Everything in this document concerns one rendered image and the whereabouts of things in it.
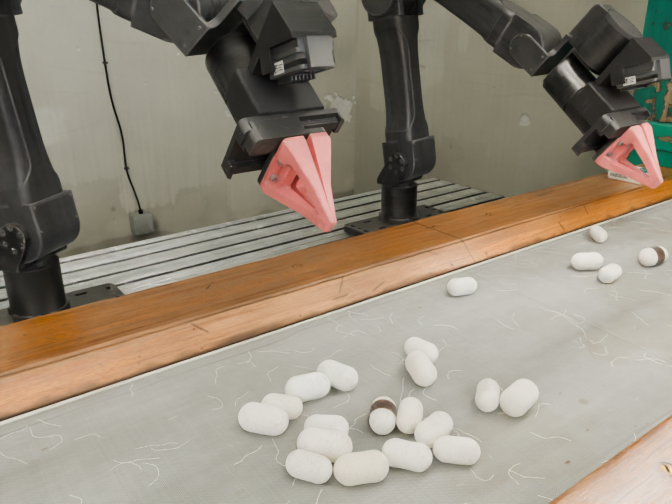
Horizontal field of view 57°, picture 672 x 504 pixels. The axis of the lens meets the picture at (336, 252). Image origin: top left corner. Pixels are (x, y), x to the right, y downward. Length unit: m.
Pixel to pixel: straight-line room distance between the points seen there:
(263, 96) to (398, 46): 0.52
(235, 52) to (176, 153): 2.03
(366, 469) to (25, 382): 0.27
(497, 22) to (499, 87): 1.54
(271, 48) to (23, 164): 0.34
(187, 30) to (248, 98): 0.09
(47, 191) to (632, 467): 0.63
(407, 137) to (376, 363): 0.56
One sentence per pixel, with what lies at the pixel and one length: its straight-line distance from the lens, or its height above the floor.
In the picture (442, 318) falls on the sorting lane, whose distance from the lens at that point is 0.62.
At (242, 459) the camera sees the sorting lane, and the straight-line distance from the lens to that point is 0.44.
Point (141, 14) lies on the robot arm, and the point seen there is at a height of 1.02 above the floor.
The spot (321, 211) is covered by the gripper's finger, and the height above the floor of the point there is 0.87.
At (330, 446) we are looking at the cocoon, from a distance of 0.42.
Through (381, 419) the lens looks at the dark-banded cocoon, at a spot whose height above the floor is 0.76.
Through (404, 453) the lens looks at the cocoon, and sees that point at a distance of 0.42.
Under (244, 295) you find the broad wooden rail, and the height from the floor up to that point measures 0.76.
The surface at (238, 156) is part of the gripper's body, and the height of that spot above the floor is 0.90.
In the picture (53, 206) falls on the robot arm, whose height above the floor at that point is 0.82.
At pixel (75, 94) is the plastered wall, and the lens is 2.45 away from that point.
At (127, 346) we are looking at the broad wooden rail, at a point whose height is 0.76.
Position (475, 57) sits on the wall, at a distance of 2.54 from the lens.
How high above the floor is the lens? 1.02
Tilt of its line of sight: 21 degrees down
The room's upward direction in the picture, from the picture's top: straight up
